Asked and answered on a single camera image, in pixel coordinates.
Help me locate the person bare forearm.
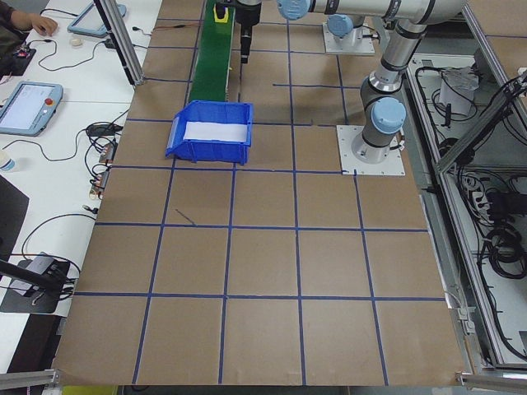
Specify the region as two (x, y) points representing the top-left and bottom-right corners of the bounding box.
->
(10, 7), (40, 30)

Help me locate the person bare hand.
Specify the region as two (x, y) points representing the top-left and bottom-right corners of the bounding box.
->
(30, 14), (59, 36)

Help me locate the green conveyor belt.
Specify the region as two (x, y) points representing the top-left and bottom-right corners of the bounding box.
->
(188, 0), (236, 103)

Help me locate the white foam bin liner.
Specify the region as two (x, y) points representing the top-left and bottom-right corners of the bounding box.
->
(183, 121), (249, 143)

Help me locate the blue plastic storage bin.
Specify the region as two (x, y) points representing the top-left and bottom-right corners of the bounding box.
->
(164, 100), (255, 165)

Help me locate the light blue teach pendant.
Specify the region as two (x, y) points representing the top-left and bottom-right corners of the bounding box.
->
(0, 81), (64, 137)
(67, 0), (128, 39)

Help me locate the small brown circuit board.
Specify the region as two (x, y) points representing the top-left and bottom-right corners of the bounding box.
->
(89, 170), (110, 201)
(98, 139), (119, 165)

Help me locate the small red circuit board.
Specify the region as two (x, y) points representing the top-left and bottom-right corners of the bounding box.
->
(12, 43), (37, 61)

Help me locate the white equipment box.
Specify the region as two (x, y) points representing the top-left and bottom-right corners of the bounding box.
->
(438, 67), (481, 117)

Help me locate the white paper cup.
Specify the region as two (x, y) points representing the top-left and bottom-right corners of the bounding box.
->
(0, 150), (20, 173)

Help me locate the black power strip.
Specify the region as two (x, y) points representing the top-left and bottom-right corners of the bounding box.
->
(460, 174), (520, 225)

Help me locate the black flat panel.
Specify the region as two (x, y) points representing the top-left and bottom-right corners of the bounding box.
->
(0, 174), (30, 264)

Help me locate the grey hub box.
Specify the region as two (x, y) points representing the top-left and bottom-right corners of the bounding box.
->
(31, 253), (70, 285)

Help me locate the black stand pole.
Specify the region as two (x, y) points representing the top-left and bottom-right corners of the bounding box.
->
(0, 258), (57, 291)

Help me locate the aluminium corner bar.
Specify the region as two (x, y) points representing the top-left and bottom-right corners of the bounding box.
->
(455, 369), (527, 390)
(0, 369), (59, 388)

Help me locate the white square base plate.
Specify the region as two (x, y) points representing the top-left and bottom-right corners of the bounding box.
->
(322, 22), (376, 55)
(336, 124), (408, 178)

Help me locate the tall aluminium stand post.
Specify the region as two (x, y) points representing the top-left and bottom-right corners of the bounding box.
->
(93, 0), (146, 86)

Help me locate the black cable bundle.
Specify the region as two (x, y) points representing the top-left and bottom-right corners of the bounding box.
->
(473, 221), (527, 281)

